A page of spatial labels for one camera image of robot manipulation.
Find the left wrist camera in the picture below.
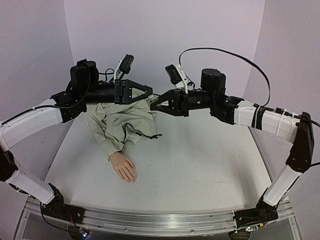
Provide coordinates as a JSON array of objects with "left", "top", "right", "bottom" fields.
[{"left": 113, "top": 54, "right": 134, "bottom": 80}]

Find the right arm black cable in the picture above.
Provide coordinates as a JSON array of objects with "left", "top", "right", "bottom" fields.
[{"left": 178, "top": 47, "right": 320, "bottom": 166}]

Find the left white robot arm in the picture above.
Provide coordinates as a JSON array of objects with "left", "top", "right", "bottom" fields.
[{"left": 0, "top": 55, "right": 153, "bottom": 219}]

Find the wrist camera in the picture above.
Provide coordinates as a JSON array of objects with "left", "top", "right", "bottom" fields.
[
  {"left": 113, "top": 54, "right": 134, "bottom": 80},
  {"left": 165, "top": 64, "right": 191, "bottom": 94}
]

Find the mannequin hand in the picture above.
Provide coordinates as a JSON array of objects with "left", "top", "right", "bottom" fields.
[{"left": 109, "top": 152, "right": 138, "bottom": 184}]

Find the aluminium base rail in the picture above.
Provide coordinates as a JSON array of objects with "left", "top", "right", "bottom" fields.
[{"left": 25, "top": 197, "right": 299, "bottom": 237}]

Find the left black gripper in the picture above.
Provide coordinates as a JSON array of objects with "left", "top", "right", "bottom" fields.
[{"left": 82, "top": 78, "right": 155, "bottom": 105}]

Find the beige jacket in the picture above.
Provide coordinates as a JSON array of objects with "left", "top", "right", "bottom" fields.
[{"left": 87, "top": 98, "right": 161, "bottom": 159}]

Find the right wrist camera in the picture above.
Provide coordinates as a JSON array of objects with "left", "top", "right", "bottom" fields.
[{"left": 165, "top": 64, "right": 191, "bottom": 94}]

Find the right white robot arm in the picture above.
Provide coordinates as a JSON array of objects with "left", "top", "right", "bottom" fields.
[{"left": 150, "top": 65, "right": 315, "bottom": 229}]

